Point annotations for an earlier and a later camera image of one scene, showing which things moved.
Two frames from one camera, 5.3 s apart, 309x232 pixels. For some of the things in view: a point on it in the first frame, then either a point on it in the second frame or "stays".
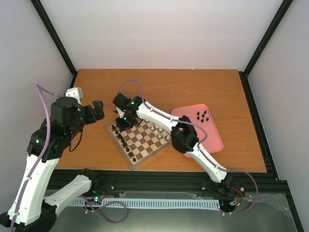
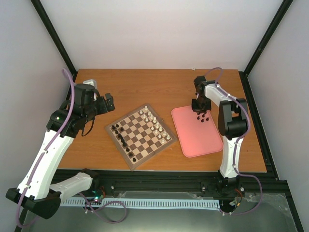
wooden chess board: [137, 143] stays
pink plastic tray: [200, 115] stays
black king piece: [124, 144] stays
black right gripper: [122, 127] to [195, 109]
